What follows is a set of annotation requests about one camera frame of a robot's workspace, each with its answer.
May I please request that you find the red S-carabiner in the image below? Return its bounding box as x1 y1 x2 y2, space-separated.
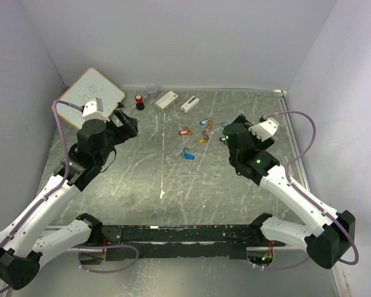
202 131 209 140

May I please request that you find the blue tag key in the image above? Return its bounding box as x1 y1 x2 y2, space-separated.
200 119 213 129
183 153 195 160

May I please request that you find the orange S-carabiner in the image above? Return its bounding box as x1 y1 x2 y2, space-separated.
183 127 193 135

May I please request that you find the blue S-carabiner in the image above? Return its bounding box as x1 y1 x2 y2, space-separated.
181 147 189 157

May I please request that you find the red tag key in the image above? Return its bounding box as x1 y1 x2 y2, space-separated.
178 129 188 136

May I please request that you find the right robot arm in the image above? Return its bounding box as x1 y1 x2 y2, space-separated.
223 114 356 269

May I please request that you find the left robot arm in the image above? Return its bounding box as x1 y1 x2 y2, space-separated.
0 109 139 290

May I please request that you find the red black stamp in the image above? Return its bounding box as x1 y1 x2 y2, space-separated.
135 95 145 111

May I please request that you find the white plastic device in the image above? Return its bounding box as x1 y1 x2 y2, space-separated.
181 96 200 113

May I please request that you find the wood-framed whiteboard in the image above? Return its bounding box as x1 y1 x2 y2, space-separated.
53 67 126 130

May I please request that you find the clear plastic cup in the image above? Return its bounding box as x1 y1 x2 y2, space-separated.
145 84 158 100

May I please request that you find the white green cardboard box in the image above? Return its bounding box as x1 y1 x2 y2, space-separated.
155 91 179 112

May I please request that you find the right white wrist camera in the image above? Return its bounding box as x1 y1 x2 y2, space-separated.
249 118 279 142

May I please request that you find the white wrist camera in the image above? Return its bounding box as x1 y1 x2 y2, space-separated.
82 97 109 122
249 118 279 142

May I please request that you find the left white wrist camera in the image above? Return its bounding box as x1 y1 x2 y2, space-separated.
82 97 109 122

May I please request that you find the aluminium rail frame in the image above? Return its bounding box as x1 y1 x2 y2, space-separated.
0 91 349 297

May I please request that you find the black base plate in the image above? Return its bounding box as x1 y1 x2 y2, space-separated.
64 224 287 262

